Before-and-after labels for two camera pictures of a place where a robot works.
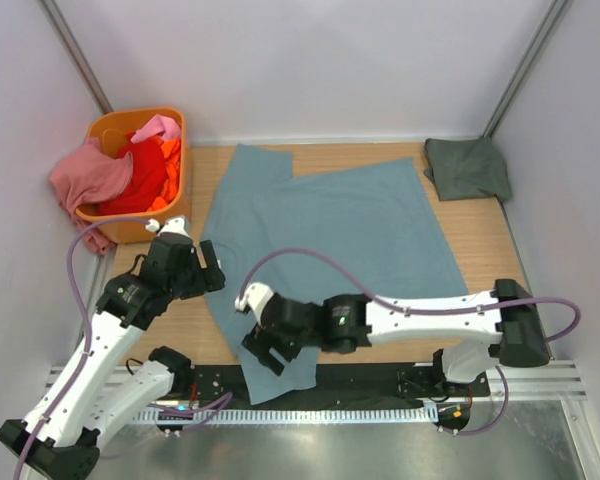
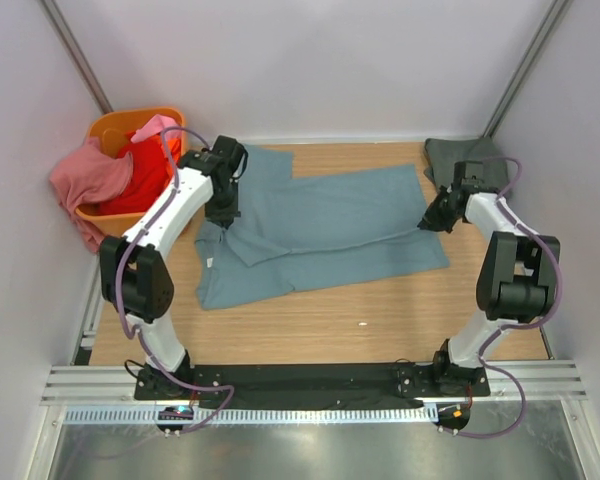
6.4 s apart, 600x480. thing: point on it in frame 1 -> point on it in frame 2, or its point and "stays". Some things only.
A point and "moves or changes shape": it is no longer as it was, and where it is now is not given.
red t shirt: x=149 y=175 stays
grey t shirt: x=467 y=168 stays
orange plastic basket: x=110 y=128 stays
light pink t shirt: x=157 y=125 stays
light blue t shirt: x=365 y=231 moves or changes shape
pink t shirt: x=88 y=171 stays
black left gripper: x=201 y=283 -> x=224 y=217
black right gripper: x=261 y=349 -> x=431 y=221
